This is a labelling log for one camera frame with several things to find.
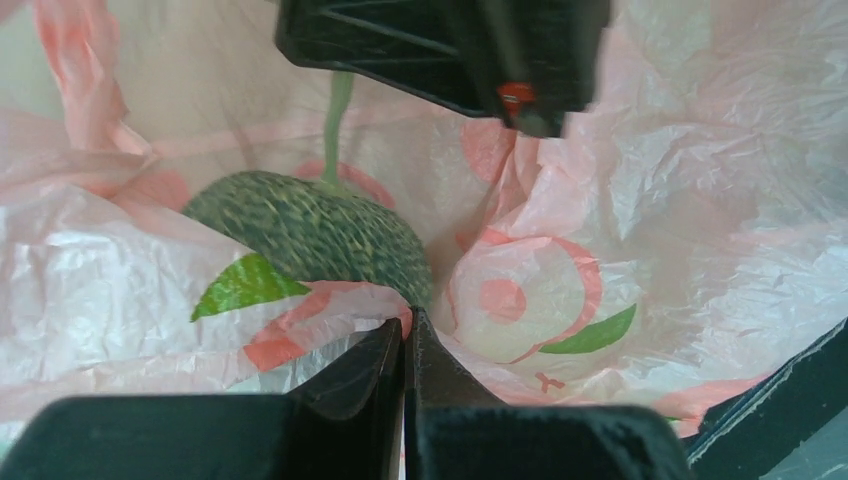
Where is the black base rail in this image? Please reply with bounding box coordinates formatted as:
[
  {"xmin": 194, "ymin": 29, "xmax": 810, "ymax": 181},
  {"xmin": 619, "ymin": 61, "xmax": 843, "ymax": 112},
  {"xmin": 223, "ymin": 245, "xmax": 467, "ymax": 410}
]
[{"xmin": 685, "ymin": 322, "xmax": 847, "ymax": 479}]

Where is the pink plastic bag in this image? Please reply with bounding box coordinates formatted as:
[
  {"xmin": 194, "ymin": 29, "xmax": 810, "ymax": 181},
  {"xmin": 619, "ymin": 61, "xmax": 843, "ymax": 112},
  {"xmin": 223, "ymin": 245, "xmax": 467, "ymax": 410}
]
[{"xmin": 1, "ymin": 1, "xmax": 847, "ymax": 446}]

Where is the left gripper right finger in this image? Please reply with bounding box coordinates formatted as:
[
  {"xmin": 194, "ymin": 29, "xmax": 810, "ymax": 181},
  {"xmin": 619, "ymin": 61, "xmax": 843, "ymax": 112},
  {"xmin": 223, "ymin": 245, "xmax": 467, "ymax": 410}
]
[{"xmin": 404, "ymin": 308, "xmax": 693, "ymax": 480}]

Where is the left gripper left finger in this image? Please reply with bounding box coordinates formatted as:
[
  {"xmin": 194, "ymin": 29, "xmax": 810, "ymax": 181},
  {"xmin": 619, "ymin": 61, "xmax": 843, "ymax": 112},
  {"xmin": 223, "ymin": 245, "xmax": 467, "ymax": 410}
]
[{"xmin": 1, "ymin": 319, "xmax": 403, "ymax": 479}]

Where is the light green plastic stem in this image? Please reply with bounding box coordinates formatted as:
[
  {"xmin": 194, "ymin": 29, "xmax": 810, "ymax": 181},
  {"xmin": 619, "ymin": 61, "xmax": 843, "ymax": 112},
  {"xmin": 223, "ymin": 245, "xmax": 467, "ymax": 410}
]
[{"xmin": 321, "ymin": 71, "xmax": 354, "ymax": 187}]

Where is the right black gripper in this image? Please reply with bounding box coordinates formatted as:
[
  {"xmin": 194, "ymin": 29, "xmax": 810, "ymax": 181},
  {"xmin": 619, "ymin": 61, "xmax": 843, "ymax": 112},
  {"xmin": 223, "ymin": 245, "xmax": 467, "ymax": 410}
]
[{"xmin": 274, "ymin": 0, "xmax": 611, "ymax": 138}]

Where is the olive green fake fruit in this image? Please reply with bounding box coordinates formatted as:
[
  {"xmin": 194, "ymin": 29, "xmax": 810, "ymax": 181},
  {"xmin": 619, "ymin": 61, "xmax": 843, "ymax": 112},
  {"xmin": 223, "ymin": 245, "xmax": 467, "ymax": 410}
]
[{"xmin": 182, "ymin": 170, "xmax": 434, "ymax": 307}]

